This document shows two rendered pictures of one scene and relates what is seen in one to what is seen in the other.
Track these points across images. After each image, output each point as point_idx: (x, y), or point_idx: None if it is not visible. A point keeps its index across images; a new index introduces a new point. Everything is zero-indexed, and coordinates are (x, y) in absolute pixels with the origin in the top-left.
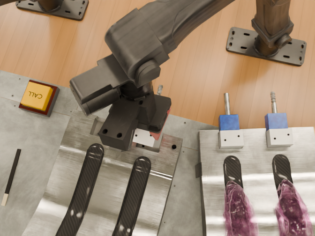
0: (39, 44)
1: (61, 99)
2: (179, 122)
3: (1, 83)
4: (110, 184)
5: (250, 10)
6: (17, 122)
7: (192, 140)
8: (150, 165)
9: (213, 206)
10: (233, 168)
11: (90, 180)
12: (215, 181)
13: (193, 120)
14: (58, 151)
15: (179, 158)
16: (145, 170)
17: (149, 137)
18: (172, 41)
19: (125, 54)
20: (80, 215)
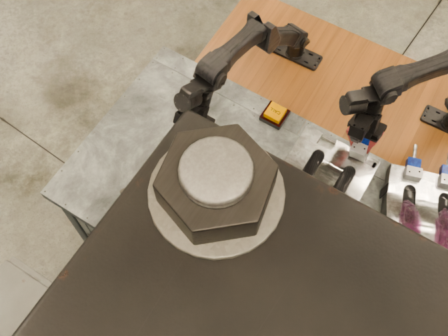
0: (279, 79)
1: (289, 120)
2: (374, 159)
3: (246, 98)
4: (325, 177)
5: (444, 97)
6: (254, 127)
7: (382, 173)
8: (355, 172)
9: (393, 209)
10: (410, 193)
11: (311, 171)
12: (396, 198)
13: (385, 160)
14: (293, 148)
15: (369, 182)
16: (350, 175)
17: (363, 150)
18: (407, 85)
19: (383, 85)
20: None
